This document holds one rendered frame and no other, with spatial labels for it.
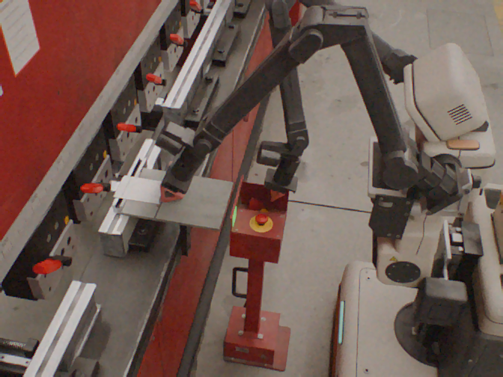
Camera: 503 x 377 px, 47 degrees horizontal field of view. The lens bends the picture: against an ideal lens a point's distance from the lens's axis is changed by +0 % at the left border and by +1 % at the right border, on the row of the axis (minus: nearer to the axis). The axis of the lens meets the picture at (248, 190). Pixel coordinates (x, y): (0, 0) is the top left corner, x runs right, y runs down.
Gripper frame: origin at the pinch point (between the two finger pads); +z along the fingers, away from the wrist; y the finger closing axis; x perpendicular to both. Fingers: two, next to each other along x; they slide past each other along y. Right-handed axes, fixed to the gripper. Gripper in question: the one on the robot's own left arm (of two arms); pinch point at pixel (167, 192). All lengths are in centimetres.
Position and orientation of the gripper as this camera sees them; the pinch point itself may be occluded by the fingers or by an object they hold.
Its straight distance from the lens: 154.2
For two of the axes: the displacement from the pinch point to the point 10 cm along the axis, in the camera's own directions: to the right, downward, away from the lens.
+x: 8.5, 4.7, 2.3
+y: -1.9, 6.8, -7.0
